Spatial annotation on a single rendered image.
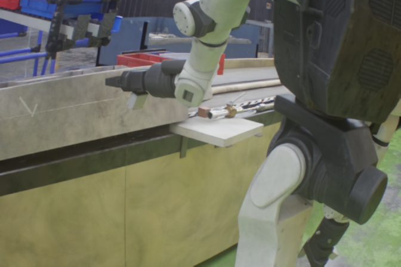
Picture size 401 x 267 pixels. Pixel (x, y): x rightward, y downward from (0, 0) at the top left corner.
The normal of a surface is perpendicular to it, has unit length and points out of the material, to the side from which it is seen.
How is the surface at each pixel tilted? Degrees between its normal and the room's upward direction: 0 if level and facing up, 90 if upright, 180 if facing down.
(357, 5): 96
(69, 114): 80
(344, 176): 90
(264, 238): 114
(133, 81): 90
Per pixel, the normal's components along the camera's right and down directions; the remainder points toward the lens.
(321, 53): -0.95, -0.10
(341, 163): -0.72, 0.09
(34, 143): 0.80, 0.07
